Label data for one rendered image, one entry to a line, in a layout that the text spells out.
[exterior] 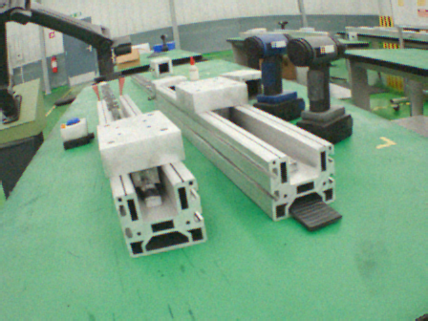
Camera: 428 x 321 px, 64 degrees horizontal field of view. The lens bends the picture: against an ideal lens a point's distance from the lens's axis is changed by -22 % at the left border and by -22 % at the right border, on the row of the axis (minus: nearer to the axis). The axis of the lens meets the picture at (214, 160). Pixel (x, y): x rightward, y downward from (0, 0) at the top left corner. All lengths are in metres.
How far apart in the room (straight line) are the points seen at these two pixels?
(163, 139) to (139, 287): 0.20
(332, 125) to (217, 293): 0.47
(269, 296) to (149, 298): 0.13
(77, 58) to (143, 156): 11.83
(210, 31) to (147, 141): 12.01
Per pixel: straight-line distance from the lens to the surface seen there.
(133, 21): 12.32
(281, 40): 1.00
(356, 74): 2.92
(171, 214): 0.51
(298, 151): 0.61
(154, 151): 0.55
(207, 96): 0.81
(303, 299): 0.41
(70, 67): 12.40
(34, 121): 1.49
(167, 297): 0.44
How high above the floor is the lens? 1.04
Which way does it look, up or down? 19 degrees down
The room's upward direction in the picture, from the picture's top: 8 degrees counter-clockwise
